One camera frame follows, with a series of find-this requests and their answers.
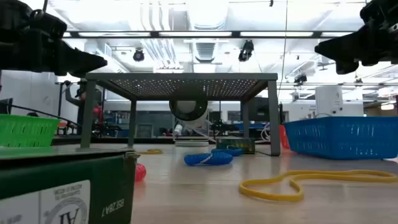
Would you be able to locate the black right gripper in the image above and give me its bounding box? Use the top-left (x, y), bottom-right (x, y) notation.
top-left (314, 0), bottom-right (398, 75)

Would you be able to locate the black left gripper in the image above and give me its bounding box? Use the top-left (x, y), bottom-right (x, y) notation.
top-left (0, 0), bottom-right (108, 78)

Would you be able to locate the grey perforated metal riser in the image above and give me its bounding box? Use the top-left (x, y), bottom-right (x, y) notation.
top-left (80, 72), bottom-right (282, 157)

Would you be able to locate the large green crayon box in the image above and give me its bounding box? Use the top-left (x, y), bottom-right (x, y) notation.
top-left (0, 146), bottom-right (141, 224)

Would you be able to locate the red coil wristband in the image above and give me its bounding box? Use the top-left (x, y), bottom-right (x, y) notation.
top-left (135, 163), bottom-right (147, 183)

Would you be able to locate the blue coil wristband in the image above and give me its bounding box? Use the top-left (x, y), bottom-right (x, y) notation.
top-left (211, 147), bottom-right (244, 157)
top-left (183, 151), bottom-right (234, 167)

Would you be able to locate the large yellow rubber band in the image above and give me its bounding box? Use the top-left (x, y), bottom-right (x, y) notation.
top-left (238, 169), bottom-right (398, 203)

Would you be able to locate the person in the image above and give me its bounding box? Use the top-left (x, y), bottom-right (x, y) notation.
top-left (63, 80), bottom-right (105, 136)

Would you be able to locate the white box unit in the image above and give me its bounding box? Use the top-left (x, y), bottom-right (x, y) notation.
top-left (315, 85), bottom-right (344, 116)

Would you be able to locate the small red background object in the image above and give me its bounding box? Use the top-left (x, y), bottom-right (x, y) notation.
top-left (92, 105), bottom-right (104, 123)

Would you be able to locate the black ceiling spotlight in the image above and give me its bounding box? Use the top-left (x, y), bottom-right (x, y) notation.
top-left (238, 39), bottom-right (255, 62)
top-left (294, 73), bottom-right (308, 86)
top-left (132, 48), bottom-right (146, 62)

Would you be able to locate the blue plastic basket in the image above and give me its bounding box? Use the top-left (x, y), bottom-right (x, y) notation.
top-left (283, 116), bottom-right (398, 161)

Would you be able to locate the dark computer monitor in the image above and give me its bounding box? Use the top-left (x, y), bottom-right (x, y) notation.
top-left (0, 98), bottom-right (14, 115)
top-left (248, 96), bottom-right (282, 123)

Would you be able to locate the green plastic basket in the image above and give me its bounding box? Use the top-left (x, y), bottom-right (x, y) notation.
top-left (0, 113), bottom-right (61, 148)

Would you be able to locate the orange plastic basket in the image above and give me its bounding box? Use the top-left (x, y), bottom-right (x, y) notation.
top-left (279, 124), bottom-right (292, 151)

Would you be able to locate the small green yellow crayon box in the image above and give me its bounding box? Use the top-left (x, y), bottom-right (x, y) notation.
top-left (216, 138), bottom-right (257, 155)

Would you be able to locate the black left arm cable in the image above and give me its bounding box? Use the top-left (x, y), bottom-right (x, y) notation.
top-left (0, 103), bottom-right (82, 128)

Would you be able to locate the black aluminium frame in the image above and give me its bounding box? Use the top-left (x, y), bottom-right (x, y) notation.
top-left (51, 136), bottom-right (282, 146)

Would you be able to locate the white lamp cable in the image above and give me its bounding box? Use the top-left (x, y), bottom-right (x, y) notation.
top-left (259, 122), bottom-right (272, 141)

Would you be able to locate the white cylindrical camera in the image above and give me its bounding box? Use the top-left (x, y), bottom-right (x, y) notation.
top-left (169, 98), bottom-right (216, 148)

